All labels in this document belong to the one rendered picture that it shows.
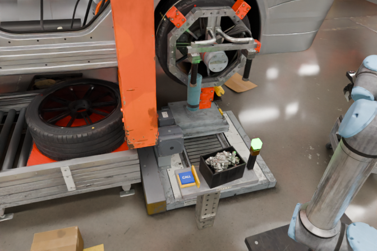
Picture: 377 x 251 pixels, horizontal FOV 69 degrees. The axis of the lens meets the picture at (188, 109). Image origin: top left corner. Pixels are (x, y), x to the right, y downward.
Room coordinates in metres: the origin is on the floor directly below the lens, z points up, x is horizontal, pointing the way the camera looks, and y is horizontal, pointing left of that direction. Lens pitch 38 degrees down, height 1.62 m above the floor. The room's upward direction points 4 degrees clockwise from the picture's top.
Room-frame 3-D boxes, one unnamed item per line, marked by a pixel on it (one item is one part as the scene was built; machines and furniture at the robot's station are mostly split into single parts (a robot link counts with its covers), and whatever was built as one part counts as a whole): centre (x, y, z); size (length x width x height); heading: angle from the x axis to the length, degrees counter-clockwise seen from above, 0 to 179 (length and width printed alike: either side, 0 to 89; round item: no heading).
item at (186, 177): (0.91, -0.01, 0.47); 0.07 x 0.07 x 0.02; 18
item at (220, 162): (0.97, -0.20, 0.51); 0.20 x 0.14 x 0.13; 117
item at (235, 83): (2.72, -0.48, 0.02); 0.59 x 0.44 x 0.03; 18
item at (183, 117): (1.81, -0.05, 0.32); 0.40 x 0.30 x 0.28; 108
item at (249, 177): (0.96, -0.17, 0.44); 0.43 x 0.17 x 0.03; 108
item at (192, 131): (1.81, -0.05, 0.13); 0.50 x 0.36 x 0.10; 108
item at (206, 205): (0.95, -0.15, 0.21); 0.10 x 0.10 x 0.42; 18
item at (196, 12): (1.65, -0.11, 0.85); 0.54 x 0.07 x 0.54; 108
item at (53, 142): (1.44, 0.73, 0.39); 0.66 x 0.66 x 0.24
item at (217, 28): (1.56, -0.24, 1.03); 0.19 x 0.18 x 0.11; 18
